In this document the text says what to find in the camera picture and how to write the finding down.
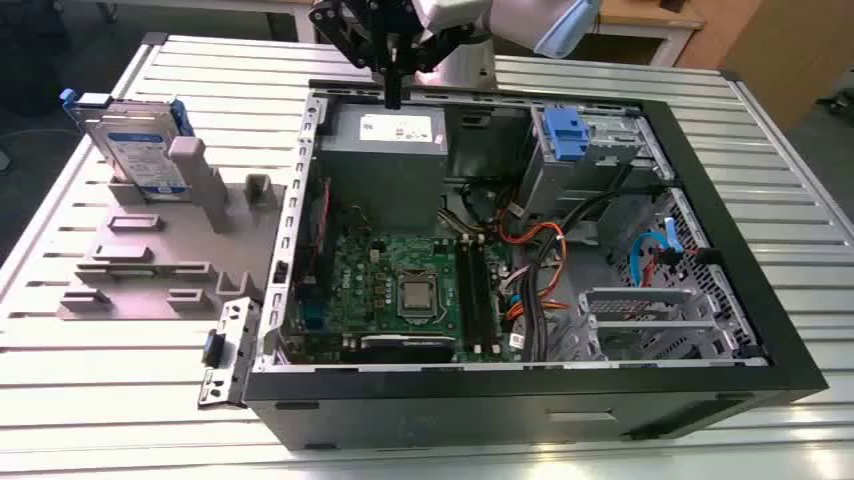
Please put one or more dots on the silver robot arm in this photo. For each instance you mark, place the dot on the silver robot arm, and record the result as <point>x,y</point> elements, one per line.
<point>468,60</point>

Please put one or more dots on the metal disk bay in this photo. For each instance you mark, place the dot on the metal disk bay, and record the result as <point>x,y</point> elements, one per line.
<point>641,325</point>

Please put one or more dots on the hard disk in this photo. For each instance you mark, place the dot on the hard disk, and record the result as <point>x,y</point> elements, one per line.
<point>137,145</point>

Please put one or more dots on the metal optical drive cage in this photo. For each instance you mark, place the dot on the metal optical drive cage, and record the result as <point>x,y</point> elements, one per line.
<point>548,185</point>

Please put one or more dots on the black PC case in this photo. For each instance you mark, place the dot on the black PC case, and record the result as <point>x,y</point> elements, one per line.
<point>468,410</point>

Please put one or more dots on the grey power supply unit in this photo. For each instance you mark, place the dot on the grey power supply unit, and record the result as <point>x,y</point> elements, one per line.
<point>381,190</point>

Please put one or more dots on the green motherboard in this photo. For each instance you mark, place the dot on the green motherboard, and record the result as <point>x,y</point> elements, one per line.
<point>374,265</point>

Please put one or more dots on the silver CPU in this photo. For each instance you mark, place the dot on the silver CPU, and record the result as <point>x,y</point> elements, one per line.
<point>420,296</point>

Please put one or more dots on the blue drive cage latch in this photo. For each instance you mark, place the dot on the blue drive cage latch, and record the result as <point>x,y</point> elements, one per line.
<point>566,132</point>

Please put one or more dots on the wooden desk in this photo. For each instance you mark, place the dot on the wooden desk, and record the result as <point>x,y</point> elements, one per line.
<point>657,20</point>

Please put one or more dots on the black graphics card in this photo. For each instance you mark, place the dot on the black graphics card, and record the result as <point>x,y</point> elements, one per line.
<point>401,350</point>

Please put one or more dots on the wooden cabinet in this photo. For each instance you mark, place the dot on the wooden cabinet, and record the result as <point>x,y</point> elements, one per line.
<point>768,50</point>

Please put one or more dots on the black RAM slot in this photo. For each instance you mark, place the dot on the black RAM slot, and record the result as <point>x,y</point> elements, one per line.
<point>486,295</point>
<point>469,290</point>

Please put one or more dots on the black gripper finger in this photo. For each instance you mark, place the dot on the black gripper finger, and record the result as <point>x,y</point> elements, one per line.
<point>341,41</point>
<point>449,46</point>

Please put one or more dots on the grey parts rack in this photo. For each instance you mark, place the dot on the grey parts rack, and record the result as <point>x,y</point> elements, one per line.
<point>181,240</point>

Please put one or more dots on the metal expansion card bracket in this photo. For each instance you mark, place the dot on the metal expansion card bracket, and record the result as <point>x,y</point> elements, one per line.
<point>237,325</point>

